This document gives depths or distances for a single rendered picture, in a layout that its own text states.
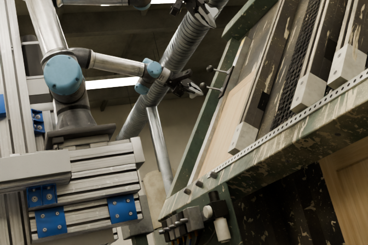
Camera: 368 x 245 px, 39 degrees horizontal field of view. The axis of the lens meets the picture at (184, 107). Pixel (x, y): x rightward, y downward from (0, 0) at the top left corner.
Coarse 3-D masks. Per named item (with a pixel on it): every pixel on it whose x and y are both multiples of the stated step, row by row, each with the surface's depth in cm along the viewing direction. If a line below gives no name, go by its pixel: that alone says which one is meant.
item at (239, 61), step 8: (248, 40) 287; (248, 48) 285; (240, 56) 281; (240, 64) 278; (232, 72) 274; (232, 80) 272; (232, 88) 270; (224, 96) 266; (224, 104) 264; (216, 112) 262; (216, 120) 259; (208, 136) 254; (208, 144) 252; (200, 152) 252; (200, 160) 247; (200, 168) 245; (192, 176) 244
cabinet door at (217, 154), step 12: (252, 72) 247; (240, 84) 256; (228, 96) 265; (240, 96) 246; (228, 108) 255; (240, 108) 236; (228, 120) 244; (216, 132) 252; (228, 132) 235; (216, 144) 243; (228, 144) 226; (216, 156) 233; (228, 156) 217; (204, 168) 240
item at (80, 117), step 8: (80, 104) 177; (64, 112) 176; (72, 112) 175; (80, 112) 176; (88, 112) 179; (64, 120) 175; (72, 120) 173; (80, 120) 174; (88, 120) 175; (56, 128) 176; (64, 128) 172; (72, 128) 172
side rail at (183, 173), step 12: (228, 48) 311; (228, 60) 307; (216, 72) 305; (216, 84) 297; (216, 96) 294; (204, 108) 288; (204, 120) 285; (192, 132) 284; (204, 132) 282; (192, 144) 276; (192, 156) 273; (180, 168) 268; (192, 168) 270; (180, 180) 265; (168, 192) 266
